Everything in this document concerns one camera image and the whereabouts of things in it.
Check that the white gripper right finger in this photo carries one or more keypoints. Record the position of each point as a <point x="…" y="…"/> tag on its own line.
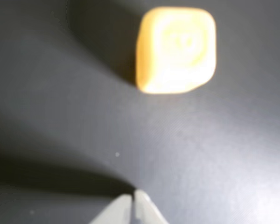
<point x="147" y="210"/>

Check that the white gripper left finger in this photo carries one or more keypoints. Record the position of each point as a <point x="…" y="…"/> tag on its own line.
<point x="116" y="212"/>

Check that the yellow cube block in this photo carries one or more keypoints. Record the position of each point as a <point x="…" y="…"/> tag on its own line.
<point x="177" y="51"/>

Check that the dark grey table mat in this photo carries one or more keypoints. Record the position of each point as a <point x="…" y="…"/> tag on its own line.
<point x="200" y="151"/>

